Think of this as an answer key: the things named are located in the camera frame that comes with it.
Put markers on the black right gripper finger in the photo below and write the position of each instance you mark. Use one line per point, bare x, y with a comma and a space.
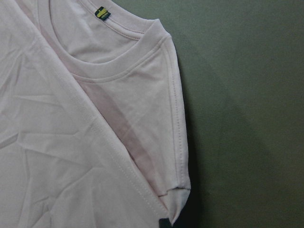
164, 223

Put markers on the pink Snoopy t-shirt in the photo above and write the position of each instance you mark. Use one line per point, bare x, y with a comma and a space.
92, 122

